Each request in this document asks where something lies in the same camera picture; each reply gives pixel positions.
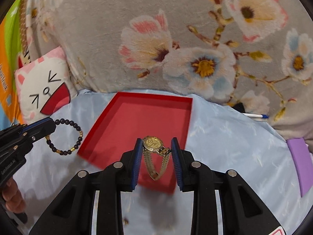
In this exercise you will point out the gold wrist watch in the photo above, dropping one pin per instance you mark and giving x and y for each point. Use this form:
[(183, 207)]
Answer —
[(154, 148)]

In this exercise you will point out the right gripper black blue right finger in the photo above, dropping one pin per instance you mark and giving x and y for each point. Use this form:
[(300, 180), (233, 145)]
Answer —
[(243, 212)]

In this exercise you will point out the red shallow tray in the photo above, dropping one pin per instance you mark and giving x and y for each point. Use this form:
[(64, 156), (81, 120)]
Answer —
[(129, 116)]

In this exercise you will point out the grey floral blanket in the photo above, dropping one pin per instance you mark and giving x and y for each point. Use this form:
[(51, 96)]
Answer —
[(257, 53)]

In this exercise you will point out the white blue pen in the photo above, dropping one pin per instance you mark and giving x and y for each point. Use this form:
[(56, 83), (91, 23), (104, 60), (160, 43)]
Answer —
[(261, 116)]

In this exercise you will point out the white cat face pillow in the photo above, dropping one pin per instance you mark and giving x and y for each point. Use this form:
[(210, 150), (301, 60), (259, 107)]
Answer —
[(44, 86)]

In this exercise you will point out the light blue palm-print cloth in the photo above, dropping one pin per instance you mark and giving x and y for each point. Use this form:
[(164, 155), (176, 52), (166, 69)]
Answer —
[(219, 137)]

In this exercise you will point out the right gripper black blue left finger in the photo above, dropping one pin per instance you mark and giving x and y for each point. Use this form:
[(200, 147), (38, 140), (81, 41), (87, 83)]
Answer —
[(72, 210)]

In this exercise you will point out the colourful cartoon bedsheet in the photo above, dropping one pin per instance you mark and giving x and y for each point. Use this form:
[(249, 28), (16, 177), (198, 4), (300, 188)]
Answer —
[(11, 48)]

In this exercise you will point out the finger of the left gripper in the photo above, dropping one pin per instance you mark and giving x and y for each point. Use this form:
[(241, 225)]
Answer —
[(39, 129)]

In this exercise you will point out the person's left hand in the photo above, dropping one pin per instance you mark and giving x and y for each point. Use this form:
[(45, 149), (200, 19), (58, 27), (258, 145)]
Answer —
[(13, 198)]

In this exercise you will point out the purple object at edge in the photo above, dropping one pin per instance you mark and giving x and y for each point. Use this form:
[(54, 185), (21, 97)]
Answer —
[(303, 163)]

